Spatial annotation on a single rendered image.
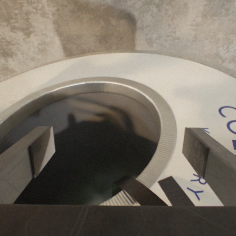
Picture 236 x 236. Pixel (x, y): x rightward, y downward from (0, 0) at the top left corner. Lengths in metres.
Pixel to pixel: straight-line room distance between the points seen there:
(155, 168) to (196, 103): 0.25
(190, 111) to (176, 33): 0.73
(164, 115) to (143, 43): 0.74
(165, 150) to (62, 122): 0.53
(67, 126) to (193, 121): 0.55
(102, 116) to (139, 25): 0.60
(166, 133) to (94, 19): 0.89
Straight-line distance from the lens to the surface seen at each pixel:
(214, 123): 0.49
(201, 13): 1.18
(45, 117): 0.77
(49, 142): 0.16
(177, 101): 0.55
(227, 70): 0.75
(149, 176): 0.36
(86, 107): 0.78
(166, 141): 0.42
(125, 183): 0.37
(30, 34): 1.36
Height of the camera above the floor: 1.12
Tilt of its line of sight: 49 degrees down
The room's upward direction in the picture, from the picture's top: 169 degrees counter-clockwise
